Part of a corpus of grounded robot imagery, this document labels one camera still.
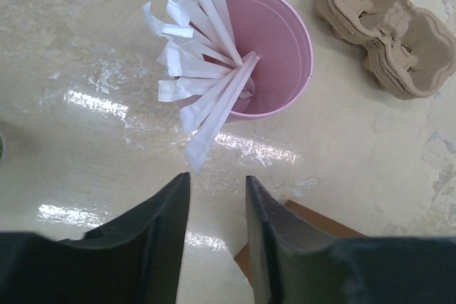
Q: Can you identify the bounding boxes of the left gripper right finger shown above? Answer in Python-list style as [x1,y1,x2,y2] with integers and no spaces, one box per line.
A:
[246,176,455,303]

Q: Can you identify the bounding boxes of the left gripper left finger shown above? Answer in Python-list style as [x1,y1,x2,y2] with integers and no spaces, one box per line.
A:
[1,172,191,303]

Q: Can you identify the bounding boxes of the brown paper bag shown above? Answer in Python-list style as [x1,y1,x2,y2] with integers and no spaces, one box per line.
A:
[233,199,368,283]

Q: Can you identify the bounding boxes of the stack of paper cups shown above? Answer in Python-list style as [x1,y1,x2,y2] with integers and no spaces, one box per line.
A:
[0,130,8,164]

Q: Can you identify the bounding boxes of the white wrapped straws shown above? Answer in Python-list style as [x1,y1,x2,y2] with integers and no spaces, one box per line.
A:
[142,0,259,172]

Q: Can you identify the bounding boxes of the pink plastic tumbler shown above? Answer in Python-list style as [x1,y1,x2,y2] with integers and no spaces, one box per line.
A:
[227,0,314,122]

